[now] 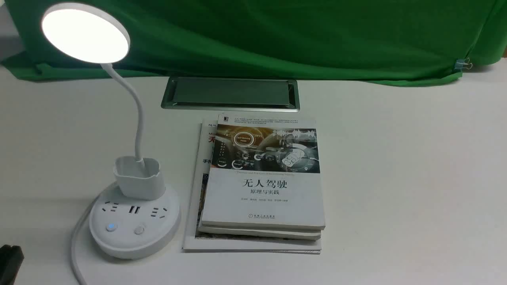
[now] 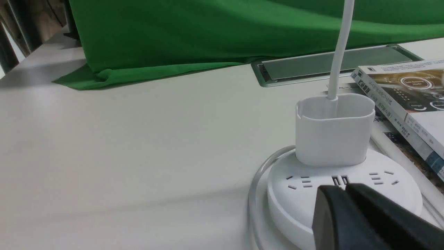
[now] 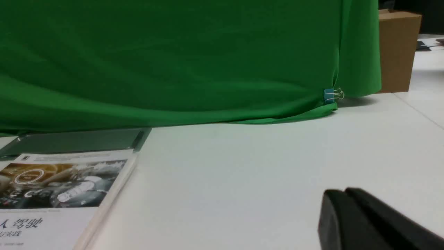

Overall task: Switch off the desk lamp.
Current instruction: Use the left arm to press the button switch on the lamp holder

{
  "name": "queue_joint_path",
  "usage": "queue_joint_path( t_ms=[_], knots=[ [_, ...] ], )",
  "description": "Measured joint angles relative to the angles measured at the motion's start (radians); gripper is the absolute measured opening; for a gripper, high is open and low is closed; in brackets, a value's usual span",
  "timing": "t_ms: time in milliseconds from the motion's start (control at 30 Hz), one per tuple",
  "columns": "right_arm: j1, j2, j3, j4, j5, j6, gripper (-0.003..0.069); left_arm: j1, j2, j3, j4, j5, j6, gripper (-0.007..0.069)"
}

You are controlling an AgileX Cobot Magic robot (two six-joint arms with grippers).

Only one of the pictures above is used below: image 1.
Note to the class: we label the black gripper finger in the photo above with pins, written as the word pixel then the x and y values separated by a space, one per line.
pixel 11 258

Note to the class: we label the bottom thin white book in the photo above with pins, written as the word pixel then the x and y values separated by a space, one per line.
pixel 196 241

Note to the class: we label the white desk lamp socket base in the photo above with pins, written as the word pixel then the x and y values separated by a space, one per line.
pixel 139 214

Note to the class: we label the silver desk cable hatch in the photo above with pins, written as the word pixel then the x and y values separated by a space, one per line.
pixel 229 94

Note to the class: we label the blue binder clip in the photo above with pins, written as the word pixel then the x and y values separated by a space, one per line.
pixel 463 64

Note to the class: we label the green backdrop cloth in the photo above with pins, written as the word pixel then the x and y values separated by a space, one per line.
pixel 404 43

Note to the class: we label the top white self-driving book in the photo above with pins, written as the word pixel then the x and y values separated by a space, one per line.
pixel 265 173

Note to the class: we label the middle white book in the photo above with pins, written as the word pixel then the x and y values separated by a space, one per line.
pixel 245 233

